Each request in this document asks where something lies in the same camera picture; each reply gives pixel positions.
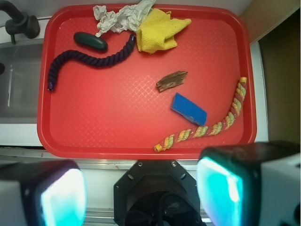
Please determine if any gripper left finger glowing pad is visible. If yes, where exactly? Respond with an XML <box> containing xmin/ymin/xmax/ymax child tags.
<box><xmin>0</xmin><ymin>160</ymin><xmax>87</xmax><ymax>226</ymax></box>

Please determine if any yellow cloth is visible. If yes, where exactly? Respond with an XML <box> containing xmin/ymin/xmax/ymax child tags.
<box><xmin>136</xmin><ymin>8</ymin><xmax>192</xmax><ymax>54</ymax></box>

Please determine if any black faucet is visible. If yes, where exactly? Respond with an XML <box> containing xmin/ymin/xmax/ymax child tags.
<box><xmin>0</xmin><ymin>0</ymin><xmax>40</xmax><ymax>44</ymax></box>

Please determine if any brown wood piece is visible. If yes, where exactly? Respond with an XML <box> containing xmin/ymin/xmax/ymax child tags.
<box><xmin>156</xmin><ymin>71</ymin><xmax>188</xmax><ymax>92</ymax></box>

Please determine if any red plastic tray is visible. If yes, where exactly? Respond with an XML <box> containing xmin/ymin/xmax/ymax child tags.
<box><xmin>37</xmin><ymin>5</ymin><xmax>257</xmax><ymax>160</ymax></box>

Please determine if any crumpled white paper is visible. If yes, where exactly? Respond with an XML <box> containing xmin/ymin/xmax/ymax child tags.
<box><xmin>93</xmin><ymin>0</ymin><xmax>155</xmax><ymax>38</ymax></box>

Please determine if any blue sponge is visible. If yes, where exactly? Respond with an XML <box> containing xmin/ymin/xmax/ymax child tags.
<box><xmin>171</xmin><ymin>93</ymin><xmax>207</xmax><ymax>126</ymax></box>

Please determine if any multicolored twisted rope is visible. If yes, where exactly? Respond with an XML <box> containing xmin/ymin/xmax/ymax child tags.
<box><xmin>153</xmin><ymin>77</ymin><xmax>248</xmax><ymax>153</ymax></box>

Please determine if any dark green oval case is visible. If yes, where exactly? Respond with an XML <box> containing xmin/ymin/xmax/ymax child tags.
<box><xmin>73</xmin><ymin>32</ymin><xmax>108</xmax><ymax>51</ymax></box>

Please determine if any steel sink basin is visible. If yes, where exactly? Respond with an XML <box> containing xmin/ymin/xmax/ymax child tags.
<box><xmin>0</xmin><ymin>39</ymin><xmax>43</xmax><ymax>124</ymax></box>

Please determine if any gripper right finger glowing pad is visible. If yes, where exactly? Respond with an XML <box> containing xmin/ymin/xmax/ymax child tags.
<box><xmin>196</xmin><ymin>141</ymin><xmax>301</xmax><ymax>226</ymax></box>

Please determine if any dark purple twisted rope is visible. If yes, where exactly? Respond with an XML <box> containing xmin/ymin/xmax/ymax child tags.
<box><xmin>47</xmin><ymin>34</ymin><xmax>137</xmax><ymax>92</ymax></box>

